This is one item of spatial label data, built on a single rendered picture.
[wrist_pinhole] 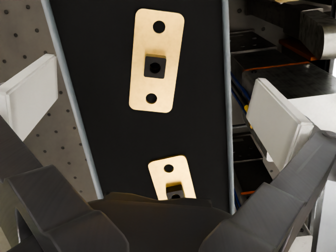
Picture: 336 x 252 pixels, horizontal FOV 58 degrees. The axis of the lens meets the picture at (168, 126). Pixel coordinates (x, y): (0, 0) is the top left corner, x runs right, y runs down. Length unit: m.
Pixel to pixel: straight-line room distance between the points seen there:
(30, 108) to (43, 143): 0.70
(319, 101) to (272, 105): 0.19
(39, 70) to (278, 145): 0.13
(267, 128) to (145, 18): 0.13
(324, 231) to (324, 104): 0.35
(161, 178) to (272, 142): 0.16
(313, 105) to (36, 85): 0.28
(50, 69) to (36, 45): 0.58
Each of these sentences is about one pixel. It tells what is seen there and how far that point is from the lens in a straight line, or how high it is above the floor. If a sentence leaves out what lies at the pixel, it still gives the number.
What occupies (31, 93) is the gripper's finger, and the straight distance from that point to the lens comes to 0.17.
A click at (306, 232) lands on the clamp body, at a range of 0.57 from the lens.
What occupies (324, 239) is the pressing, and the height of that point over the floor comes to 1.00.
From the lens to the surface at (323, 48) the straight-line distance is 0.35.
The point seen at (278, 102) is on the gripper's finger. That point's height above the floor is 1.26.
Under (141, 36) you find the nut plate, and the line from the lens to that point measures 0.25.
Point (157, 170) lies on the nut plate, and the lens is 0.30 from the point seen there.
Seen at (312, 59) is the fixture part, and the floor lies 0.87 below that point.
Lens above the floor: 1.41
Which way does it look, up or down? 63 degrees down
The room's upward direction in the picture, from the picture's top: 176 degrees clockwise
